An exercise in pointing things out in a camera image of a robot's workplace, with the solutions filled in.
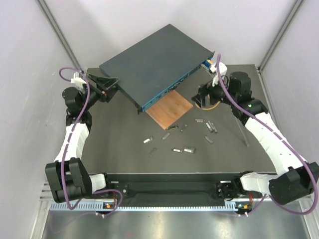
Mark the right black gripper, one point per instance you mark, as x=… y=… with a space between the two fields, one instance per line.
x=204 y=90

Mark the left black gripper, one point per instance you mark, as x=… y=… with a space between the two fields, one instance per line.
x=104 y=91

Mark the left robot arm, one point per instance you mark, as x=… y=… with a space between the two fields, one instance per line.
x=66 y=175

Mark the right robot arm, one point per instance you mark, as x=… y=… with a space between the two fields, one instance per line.
x=295 y=177

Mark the wooden board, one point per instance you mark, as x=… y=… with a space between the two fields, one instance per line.
x=169 y=109

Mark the SFP module pair right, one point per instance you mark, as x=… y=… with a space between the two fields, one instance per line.
x=211 y=127

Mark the small dark SFP module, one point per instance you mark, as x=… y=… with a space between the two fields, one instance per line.
x=184 y=127

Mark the silver SFP module by board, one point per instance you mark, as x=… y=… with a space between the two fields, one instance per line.
x=172 y=127

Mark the dark grey table mat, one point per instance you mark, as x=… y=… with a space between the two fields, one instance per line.
x=115 y=143

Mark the silver double SFP module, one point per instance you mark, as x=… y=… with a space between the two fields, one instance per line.
x=189 y=150

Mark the labelled SFP module bottom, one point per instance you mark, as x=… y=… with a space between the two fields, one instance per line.
x=176 y=150

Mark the dark SFP module lower left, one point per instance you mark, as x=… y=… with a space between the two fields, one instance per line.
x=152 y=152

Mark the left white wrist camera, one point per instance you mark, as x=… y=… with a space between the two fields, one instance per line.
x=77 y=80

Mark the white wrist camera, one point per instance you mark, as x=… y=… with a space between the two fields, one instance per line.
x=77 y=80
x=218 y=71

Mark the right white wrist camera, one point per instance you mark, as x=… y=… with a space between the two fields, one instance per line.
x=218 y=71

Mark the dark teal network switch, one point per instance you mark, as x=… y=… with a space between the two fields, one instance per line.
x=156 y=65

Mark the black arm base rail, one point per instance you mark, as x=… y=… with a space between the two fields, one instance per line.
x=177 y=189

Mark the grey slotted cable duct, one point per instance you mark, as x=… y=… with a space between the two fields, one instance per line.
x=107 y=206

